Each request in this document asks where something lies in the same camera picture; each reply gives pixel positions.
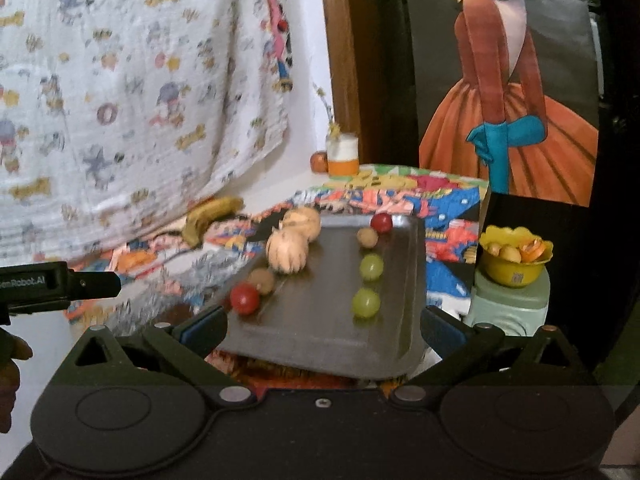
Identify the person's left hand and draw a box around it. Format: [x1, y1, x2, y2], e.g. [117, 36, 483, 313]
[0, 332, 34, 434]

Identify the white printed blanket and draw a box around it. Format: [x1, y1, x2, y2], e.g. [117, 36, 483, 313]
[0, 0, 297, 267]

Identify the yellow banana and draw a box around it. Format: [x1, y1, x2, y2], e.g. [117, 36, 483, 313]
[181, 196, 245, 249]

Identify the tan ribbed round fruit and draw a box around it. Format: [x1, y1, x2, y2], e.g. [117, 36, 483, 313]
[281, 207, 322, 242]
[266, 230, 310, 275]

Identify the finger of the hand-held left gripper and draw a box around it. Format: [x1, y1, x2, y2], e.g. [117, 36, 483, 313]
[70, 271, 122, 301]

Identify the wall poster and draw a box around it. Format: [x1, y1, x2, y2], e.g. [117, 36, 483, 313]
[400, 0, 601, 208]

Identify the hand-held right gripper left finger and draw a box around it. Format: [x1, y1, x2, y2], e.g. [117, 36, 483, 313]
[74, 304, 258, 407]

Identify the yellow flower-shaped bowl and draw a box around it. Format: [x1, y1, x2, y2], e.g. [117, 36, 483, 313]
[479, 225, 555, 289]

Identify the pale green stool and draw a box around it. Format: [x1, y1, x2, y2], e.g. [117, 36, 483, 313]
[462, 267, 551, 337]

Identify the colourful cartoon printed cloth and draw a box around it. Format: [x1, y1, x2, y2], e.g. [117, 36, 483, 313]
[65, 162, 491, 396]

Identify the white and orange jar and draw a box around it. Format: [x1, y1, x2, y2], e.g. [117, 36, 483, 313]
[325, 132, 361, 177]

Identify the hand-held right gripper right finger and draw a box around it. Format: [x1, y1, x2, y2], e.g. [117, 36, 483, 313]
[390, 306, 601, 407]

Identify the grey metal tray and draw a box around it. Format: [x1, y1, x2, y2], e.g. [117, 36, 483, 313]
[219, 212, 429, 381]

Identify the brown wooden frame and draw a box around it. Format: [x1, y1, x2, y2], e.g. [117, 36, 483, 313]
[318, 0, 364, 161]

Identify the dried yellow flower sprig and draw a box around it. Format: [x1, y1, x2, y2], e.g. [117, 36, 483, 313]
[312, 82, 344, 140]

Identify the green grape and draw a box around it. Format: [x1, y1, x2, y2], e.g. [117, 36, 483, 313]
[352, 288, 382, 319]
[360, 253, 385, 281]

